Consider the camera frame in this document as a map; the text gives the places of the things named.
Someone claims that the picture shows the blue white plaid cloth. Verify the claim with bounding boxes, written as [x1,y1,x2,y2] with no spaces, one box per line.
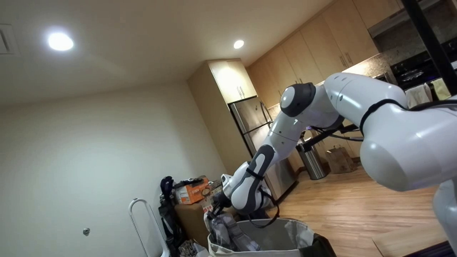
[207,214,260,252]

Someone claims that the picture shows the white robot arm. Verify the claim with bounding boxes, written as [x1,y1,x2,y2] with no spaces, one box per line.
[223,73,457,242]

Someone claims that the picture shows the grey fabric laundry basket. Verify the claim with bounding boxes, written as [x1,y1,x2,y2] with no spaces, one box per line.
[207,219,336,257]

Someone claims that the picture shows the stainless steel refrigerator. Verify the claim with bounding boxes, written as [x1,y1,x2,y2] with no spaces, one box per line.
[228,97,297,200]

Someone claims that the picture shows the orange box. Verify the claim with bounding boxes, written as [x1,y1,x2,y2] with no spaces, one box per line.
[176,176,211,206]

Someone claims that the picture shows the round ceiling light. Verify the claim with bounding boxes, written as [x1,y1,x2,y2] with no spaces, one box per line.
[47,32,74,52]
[233,39,246,50]

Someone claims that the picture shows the silver trash can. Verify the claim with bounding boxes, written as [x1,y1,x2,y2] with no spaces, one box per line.
[297,144,327,180]

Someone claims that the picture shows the brown cardboard box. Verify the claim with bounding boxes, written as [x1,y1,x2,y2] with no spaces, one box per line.
[176,202,210,247]

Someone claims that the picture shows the brown paper bag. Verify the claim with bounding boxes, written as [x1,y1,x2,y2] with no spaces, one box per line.
[326,147,356,174]

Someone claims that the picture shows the wooden kitchen cabinets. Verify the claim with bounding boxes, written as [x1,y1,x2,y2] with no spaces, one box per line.
[207,0,406,106]

